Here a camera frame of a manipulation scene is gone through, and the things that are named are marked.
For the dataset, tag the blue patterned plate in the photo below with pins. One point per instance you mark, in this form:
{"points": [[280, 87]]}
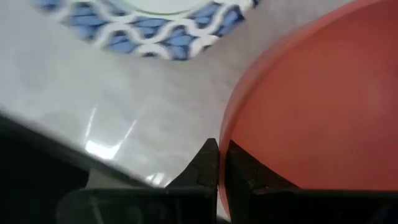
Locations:
{"points": [[149, 28]]}

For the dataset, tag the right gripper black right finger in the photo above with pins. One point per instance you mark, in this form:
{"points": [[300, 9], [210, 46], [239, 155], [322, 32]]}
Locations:
{"points": [[237, 180]]}

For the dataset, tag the orange plastic bowl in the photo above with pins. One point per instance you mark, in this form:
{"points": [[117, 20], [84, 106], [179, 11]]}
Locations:
{"points": [[317, 102]]}

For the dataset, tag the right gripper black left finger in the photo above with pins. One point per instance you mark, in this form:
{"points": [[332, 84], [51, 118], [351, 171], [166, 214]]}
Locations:
{"points": [[202, 171]]}

